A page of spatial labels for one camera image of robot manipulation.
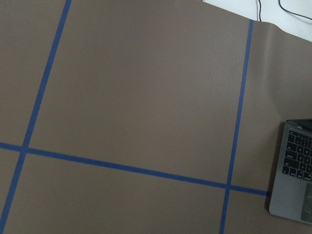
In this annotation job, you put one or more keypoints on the grey laptop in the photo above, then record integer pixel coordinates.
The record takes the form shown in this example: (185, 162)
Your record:
(291, 196)

